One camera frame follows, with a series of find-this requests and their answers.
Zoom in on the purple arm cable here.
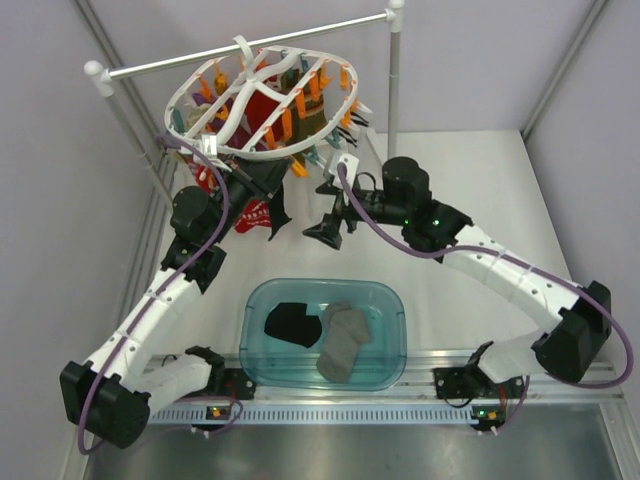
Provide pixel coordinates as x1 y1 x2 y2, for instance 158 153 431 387
78 132 246 455
338 164 630 436

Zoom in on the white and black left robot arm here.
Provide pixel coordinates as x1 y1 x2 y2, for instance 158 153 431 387
60 157 290 449

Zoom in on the aluminium mounting rail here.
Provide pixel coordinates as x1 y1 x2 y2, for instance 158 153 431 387
124 352 622 439

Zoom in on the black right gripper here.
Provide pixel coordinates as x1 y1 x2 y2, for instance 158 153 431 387
304 179 409 250

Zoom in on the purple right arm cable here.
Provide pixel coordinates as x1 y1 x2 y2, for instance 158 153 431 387
338 164 630 436

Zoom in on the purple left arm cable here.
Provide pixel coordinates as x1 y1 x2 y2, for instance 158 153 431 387
78 132 246 455

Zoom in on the white drying rack stand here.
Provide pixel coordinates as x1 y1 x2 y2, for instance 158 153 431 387
84 1 404 171

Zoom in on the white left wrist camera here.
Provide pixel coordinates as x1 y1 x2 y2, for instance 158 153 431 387
197 132 218 161

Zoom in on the olive green sock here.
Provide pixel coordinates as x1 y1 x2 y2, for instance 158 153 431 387
274 69 327 146

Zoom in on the white black striped sock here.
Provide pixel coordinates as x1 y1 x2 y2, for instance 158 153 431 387
337 101 373 150

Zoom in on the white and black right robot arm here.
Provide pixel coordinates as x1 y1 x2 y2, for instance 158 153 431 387
303 154 611 398

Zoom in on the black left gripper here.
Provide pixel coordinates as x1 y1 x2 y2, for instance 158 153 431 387
206 152 291 244

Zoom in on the grey sock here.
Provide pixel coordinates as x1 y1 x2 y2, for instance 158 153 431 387
316 301 372 383

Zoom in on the white oval clip hanger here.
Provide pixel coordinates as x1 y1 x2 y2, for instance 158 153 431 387
164 46 373 164

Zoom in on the teal transparent plastic tub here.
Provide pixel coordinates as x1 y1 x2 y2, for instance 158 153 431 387
239 279 407 391

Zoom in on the red patterned sock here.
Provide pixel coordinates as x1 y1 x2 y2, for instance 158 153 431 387
234 199 272 234

